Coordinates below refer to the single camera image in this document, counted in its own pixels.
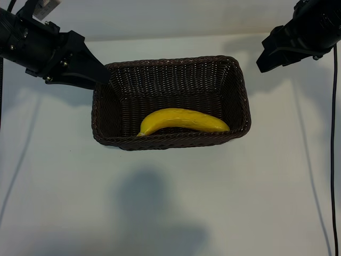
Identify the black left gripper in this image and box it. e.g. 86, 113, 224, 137
24, 20, 111, 91

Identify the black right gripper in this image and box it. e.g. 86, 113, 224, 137
256, 13, 341, 73

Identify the yellow banana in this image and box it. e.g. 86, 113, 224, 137
136, 107, 231, 138

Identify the dark brown woven basket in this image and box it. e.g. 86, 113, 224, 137
91, 55, 252, 151

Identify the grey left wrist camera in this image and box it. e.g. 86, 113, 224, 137
25, 0, 63, 21

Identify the thin black cable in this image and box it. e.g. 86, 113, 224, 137
329, 44, 338, 256

